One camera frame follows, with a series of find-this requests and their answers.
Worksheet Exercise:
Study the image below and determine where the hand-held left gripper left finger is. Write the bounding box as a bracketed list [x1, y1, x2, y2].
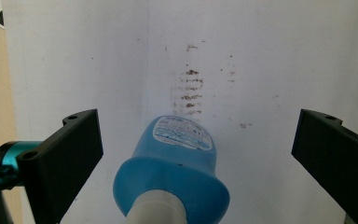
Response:
[16, 108, 104, 224]

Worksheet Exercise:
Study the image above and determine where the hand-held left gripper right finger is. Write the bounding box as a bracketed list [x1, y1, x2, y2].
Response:
[291, 108, 358, 224]

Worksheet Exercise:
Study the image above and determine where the blue plastic bottle white cap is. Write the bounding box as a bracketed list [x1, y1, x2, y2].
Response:
[112, 115, 231, 224]

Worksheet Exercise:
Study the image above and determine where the white stained table cover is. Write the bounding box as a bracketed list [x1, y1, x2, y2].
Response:
[2, 0, 358, 224]

